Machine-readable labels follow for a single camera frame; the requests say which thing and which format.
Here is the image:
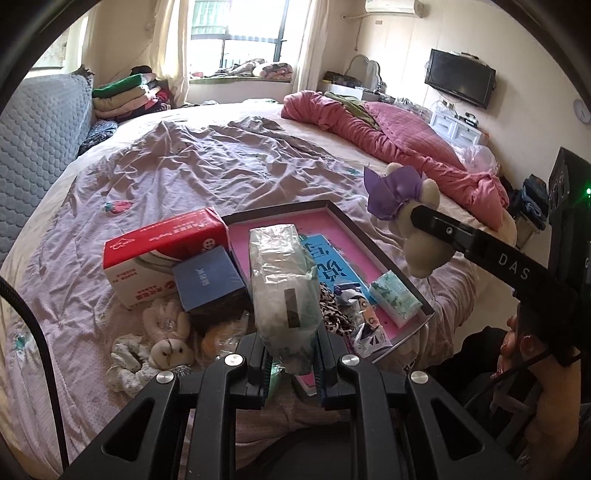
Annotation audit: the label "black cable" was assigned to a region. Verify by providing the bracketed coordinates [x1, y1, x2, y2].
[0, 277, 61, 462]

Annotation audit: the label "stack of folded clothes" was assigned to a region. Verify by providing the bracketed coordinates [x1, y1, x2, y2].
[91, 65, 174, 123]

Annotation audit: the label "pink book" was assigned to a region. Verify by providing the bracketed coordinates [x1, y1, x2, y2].
[228, 208, 426, 342]

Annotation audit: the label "dark patterned cloth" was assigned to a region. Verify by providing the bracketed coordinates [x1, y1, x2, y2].
[78, 119, 118, 155]

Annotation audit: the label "green tissue pack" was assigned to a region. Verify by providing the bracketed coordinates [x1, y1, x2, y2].
[368, 270, 423, 319]

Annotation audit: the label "white floral cloth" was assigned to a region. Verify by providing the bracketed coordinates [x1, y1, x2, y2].
[106, 335, 160, 393]

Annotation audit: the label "pink quilt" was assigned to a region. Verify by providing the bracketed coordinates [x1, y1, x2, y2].
[281, 90, 511, 232]

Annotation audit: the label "red and white tissue box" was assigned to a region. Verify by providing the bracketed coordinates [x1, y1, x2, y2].
[102, 207, 232, 310]

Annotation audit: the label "grey quilted headboard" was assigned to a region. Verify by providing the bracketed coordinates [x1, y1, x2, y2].
[0, 73, 95, 264]

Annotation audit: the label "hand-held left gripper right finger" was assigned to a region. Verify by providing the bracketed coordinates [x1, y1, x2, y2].
[314, 332, 522, 480]

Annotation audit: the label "peach roll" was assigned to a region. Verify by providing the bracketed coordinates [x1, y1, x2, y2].
[198, 318, 250, 361]

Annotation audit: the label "white framed mirror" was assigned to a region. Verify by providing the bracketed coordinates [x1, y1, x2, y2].
[346, 54, 384, 93]

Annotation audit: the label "black wall television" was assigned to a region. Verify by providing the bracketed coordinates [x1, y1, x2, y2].
[425, 48, 497, 110]

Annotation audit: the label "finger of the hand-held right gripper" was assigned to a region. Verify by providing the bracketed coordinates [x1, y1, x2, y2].
[411, 204, 555, 296]

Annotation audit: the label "pink tray with blue label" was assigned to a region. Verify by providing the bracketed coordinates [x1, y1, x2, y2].
[219, 199, 435, 370]

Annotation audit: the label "cream curtain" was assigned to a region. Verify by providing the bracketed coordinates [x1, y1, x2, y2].
[161, 0, 195, 107]
[295, 0, 328, 93]

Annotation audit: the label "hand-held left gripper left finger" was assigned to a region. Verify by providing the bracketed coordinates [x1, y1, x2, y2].
[60, 335, 273, 480]

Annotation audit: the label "bedding on window sill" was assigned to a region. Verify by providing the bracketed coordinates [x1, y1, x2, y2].
[215, 59, 294, 83]

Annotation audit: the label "white cabinet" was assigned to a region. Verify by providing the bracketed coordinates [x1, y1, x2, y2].
[429, 111, 488, 146]

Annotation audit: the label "window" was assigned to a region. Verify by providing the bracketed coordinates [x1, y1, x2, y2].
[188, 0, 289, 77]

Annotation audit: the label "clear plastic bag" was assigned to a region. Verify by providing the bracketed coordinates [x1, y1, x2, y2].
[455, 144, 499, 174]

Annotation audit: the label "blue box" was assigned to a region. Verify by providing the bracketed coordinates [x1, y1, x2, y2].
[172, 246, 247, 315]

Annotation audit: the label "clear green wipes pack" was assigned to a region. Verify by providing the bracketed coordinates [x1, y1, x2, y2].
[248, 224, 324, 377]

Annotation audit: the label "snack wrapper packets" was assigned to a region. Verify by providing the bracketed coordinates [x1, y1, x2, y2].
[335, 284, 393, 358]

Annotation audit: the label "cream plush rabbit purple bow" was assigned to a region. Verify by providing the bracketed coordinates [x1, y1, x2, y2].
[363, 161, 441, 278]

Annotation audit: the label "bed with lilac sheet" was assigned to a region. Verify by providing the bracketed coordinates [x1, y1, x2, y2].
[0, 99, 509, 476]

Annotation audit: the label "leopard print cloth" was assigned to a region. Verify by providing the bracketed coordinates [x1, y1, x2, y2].
[316, 284, 358, 337]

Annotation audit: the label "white air conditioner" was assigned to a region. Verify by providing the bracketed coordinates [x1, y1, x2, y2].
[364, 0, 426, 18]

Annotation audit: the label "cream plush doll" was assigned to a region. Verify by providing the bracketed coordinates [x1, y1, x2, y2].
[142, 298, 195, 374]

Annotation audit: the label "person's right hand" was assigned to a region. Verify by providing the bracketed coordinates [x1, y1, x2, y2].
[501, 316, 550, 379]

